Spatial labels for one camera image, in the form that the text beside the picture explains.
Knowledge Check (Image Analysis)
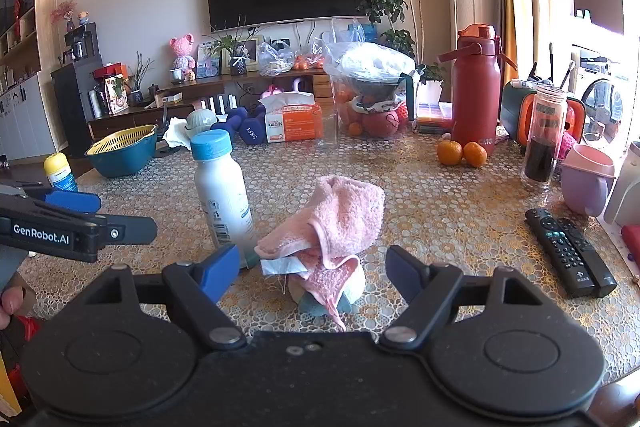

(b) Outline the black cabinet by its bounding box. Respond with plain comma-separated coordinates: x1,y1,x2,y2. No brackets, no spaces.
50,56,106,158

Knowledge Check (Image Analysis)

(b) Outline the black remote control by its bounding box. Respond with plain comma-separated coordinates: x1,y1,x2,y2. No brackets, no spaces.
524,208,597,299
557,217,619,298

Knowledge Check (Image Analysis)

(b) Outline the white cloth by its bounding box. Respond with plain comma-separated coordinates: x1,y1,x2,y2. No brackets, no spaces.
162,116,194,152

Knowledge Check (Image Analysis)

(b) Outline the orange tissue box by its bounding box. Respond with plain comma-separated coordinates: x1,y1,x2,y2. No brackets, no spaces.
258,90,325,144

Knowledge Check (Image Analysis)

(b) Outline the clear plastic storage box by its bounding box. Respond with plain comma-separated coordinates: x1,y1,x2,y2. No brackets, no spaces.
414,79,456,136

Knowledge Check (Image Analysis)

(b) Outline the green and orange case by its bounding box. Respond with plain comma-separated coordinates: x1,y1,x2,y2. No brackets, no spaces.
500,79,586,148

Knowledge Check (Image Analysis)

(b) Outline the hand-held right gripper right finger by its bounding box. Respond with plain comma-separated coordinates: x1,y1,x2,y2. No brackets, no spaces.
381,245,544,351

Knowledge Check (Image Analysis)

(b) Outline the white washing machine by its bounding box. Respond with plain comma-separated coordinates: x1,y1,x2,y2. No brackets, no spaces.
569,44,626,148

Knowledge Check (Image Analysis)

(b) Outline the yellow bottle with blue label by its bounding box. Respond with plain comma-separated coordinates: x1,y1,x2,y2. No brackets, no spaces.
43,152,80,193

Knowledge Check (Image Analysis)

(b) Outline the teal basin with yellow strainer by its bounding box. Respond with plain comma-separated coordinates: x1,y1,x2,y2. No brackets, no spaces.
84,124,159,179

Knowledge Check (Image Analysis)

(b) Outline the pink plush bear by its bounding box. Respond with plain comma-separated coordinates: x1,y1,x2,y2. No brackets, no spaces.
168,32,197,76

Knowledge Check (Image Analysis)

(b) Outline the plastic bag of oranges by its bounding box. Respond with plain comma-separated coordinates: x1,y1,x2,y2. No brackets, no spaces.
294,36,326,72

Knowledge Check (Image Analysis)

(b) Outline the white bottle with blue cap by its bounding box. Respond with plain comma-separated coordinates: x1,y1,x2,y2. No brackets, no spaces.
191,129,256,269

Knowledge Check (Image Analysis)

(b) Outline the orange mandarin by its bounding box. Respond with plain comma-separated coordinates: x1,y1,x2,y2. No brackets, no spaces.
437,140,465,166
463,141,488,168

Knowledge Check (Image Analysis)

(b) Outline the red water bottle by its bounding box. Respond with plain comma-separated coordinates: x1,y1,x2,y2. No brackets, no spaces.
437,24,519,156

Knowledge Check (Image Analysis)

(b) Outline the dark wooden television stand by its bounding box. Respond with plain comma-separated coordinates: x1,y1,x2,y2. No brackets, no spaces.
87,69,332,140

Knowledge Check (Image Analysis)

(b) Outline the picture frame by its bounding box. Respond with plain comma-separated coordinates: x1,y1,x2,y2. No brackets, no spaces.
219,34,265,76

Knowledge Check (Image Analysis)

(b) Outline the white and teal object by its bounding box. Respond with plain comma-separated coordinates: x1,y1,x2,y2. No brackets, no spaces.
289,266,367,315

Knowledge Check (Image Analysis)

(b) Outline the pink towel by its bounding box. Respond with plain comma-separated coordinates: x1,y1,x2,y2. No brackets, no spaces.
254,175,386,333

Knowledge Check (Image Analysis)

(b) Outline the wooden wall shelf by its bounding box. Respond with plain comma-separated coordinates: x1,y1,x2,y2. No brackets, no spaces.
0,0,41,83

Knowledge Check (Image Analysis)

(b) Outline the clear drinking glass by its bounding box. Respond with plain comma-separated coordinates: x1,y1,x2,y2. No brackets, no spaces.
315,104,341,148

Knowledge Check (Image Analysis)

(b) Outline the white storage cabinet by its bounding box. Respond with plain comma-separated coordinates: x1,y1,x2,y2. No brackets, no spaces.
0,74,56,163

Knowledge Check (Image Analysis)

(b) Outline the white crumpled tissue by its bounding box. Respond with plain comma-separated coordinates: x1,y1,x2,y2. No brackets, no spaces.
260,256,307,281

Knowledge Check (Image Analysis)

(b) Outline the black coffee machine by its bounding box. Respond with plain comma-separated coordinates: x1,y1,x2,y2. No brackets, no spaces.
63,22,97,62

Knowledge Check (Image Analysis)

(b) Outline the pink and purple cup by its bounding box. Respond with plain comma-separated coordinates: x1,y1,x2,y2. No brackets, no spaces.
559,143,616,217

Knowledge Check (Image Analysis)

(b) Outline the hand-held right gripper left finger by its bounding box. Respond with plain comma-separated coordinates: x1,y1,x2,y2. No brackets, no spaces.
100,243,247,351

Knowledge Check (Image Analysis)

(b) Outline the small potted plant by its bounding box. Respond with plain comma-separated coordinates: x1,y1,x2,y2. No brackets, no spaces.
202,14,261,77

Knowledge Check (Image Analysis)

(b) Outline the clear plastic bag with food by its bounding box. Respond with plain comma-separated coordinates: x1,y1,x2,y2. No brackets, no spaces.
257,40,296,77

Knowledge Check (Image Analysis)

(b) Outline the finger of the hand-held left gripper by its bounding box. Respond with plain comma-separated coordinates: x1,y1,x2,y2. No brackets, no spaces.
30,187,103,214
104,215,159,246

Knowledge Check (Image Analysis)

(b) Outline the person's left hand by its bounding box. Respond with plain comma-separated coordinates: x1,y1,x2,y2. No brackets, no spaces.
0,286,24,331

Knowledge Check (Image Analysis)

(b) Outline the blue dumbbell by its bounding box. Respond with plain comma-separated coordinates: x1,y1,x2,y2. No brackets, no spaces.
238,104,267,143
209,107,249,137

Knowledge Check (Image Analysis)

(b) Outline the clear plastic bag with bowl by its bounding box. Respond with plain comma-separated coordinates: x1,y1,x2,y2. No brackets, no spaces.
323,41,417,138

